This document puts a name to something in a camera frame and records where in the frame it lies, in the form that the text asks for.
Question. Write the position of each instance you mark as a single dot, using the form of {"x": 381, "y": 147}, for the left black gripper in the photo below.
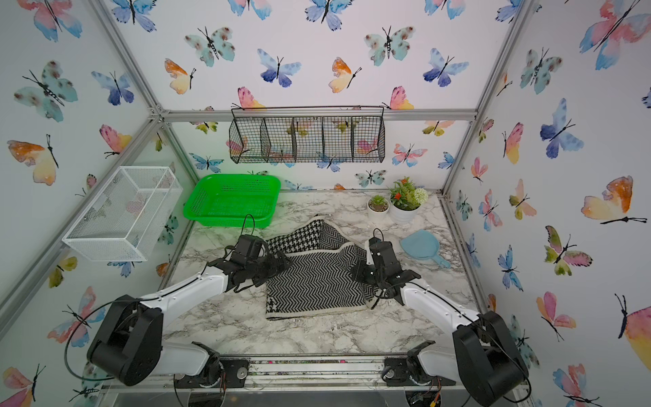
{"x": 275, "y": 268}

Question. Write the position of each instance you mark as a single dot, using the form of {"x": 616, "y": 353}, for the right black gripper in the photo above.
{"x": 358, "y": 274}

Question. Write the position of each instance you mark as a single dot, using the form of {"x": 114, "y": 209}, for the black white patterned knit scarf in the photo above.
{"x": 319, "y": 279}

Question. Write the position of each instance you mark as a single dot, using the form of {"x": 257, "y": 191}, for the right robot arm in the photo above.
{"x": 484, "y": 356}

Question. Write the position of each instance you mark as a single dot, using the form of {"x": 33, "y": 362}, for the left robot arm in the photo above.
{"x": 129, "y": 345}

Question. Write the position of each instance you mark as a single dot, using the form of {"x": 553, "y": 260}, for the green plastic basket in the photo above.
{"x": 233, "y": 200}

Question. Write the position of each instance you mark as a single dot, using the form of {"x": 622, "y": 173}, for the light blue plastic scoop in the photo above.
{"x": 423, "y": 245}

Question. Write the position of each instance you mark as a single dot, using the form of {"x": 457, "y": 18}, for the small succulent in white pot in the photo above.
{"x": 377, "y": 207}

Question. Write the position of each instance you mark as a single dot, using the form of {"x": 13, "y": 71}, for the flowering plant in white pot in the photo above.
{"x": 406, "y": 199}

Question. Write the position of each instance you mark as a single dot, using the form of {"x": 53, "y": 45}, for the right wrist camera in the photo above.
{"x": 381, "y": 255}

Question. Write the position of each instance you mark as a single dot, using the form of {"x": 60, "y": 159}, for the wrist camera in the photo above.
{"x": 248, "y": 248}
{"x": 381, "y": 255}

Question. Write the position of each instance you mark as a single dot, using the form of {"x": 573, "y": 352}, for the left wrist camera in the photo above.
{"x": 248, "y": 248}

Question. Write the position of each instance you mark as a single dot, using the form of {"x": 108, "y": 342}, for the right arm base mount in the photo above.
{"x": 406, "y": 371}

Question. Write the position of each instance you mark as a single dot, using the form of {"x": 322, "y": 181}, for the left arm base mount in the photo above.
{"x": 223, "y": 374}

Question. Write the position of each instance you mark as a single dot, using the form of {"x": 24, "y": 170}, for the white mesh wall basket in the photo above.
{"x": 127, "y": 215}

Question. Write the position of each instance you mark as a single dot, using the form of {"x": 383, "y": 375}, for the black wire wall basket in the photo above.
{"x": 308, "y": 135}

